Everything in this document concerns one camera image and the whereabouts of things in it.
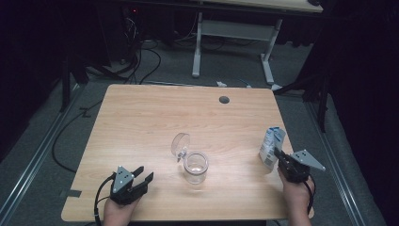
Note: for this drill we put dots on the black computer tower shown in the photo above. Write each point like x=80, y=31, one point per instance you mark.
x=130, y=34

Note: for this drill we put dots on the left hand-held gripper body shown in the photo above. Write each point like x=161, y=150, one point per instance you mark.
x=125, y=193

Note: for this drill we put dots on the clear glass jar with hinged lid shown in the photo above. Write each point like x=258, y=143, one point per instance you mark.
x=196, y=168

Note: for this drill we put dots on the person's left hand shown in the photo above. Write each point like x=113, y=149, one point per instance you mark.
x=117, y=213

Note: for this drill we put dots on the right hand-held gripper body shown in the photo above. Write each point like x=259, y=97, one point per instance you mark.
x=295, y=169

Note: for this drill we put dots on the black tape piece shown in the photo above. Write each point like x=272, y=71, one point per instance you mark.
x=85, y=112

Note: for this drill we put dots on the metal floor rail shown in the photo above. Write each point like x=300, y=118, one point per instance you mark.
x=335, y=163
x=37, y=157

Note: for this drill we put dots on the white and blue packet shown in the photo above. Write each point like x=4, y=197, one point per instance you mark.
x=269, y=147

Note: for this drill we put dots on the black curtain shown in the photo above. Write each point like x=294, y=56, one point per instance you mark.
x=367, y=78
x=28, y=62

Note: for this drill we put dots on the grey tape strip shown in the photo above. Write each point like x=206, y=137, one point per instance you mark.
x=73, y=193

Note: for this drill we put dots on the white frame desk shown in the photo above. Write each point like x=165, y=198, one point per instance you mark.
x=235, y=29

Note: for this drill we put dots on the person's right hand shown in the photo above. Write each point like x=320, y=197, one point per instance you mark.
x=296, y=197

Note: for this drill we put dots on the black metal stand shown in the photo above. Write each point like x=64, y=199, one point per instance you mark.
x=322, y=103
x=65, y=88

